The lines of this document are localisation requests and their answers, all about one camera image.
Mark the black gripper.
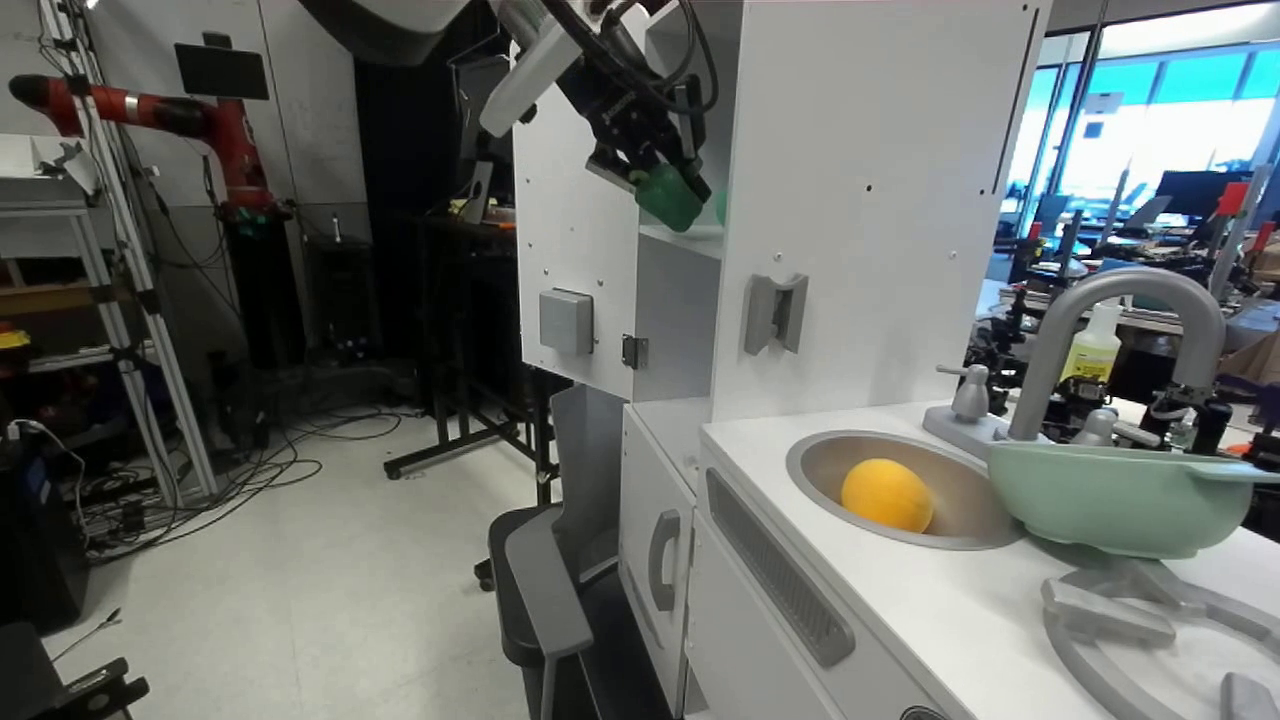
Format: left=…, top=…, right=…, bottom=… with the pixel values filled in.
left=577, top=36, right=720, bottom=200

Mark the mint green toy pot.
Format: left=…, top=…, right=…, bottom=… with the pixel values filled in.
left=984, top=435, right=1280, bottom=563

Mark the grey door dispenser block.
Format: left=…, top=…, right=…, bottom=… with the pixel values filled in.
left=533, top=282, right=600, bottom=362

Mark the narrow white cabinet door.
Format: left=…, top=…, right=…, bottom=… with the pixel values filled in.
left=612, top=398, right=706, bottom=720

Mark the yellow plushie ball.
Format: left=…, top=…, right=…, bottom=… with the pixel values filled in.
left=837, top=456, right=940, bottom=540

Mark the wide white cabinet door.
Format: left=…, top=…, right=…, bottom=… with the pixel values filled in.
left=677, top=513, right=934, bottom=720

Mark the white toy kitchen unit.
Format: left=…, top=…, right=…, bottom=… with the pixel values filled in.
left=612, top=0, right=1280, bottom=720

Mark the grey round sink basin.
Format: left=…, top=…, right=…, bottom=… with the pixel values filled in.
left=778, top=427, right=1034, bottom=556

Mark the black metal desk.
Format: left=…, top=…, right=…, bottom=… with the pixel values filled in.
left=355, top=197, right=563, bottom=489

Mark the grey slotted vent panel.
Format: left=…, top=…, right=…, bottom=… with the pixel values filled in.
left=699, top=465, right=860, bottom=677

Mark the small black screen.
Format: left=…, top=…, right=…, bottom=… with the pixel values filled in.
left=173, top=38, right=273, bottom=105

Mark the yellow spray bottle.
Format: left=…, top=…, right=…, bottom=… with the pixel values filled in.
left=1056, top=296, right=1126, bottom=397

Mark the dark grey folding chair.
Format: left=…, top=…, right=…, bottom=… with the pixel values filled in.
left=480, top=499, right=603, bottom=720

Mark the grey toy faucet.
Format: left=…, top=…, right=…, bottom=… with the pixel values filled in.
left=917, top=264, right=1227, bottom=467

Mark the dark bottle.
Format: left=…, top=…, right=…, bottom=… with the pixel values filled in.
left=1149, top=379, right=1245, bottom=458

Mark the grey toy stove burner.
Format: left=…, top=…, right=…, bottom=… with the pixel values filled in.
left=1034, top=551, right=1280, bottom=720

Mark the black equipment box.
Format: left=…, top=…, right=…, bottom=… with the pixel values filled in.
left=0, top=418, right=95, bottom=631

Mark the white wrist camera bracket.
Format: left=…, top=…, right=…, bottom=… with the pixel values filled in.
left=474, top=11, right=590, bottom=141

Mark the grey wall phone holder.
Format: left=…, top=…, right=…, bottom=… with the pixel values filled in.
left=735, top=266, right=812, bottom=358

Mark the black floor cable bundle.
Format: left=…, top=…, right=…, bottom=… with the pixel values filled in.
left=75, top=405, right=403, bottom=563

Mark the aluminium frame rack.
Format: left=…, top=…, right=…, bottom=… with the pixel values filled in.
left=0, top=0, right=224, bottom=507

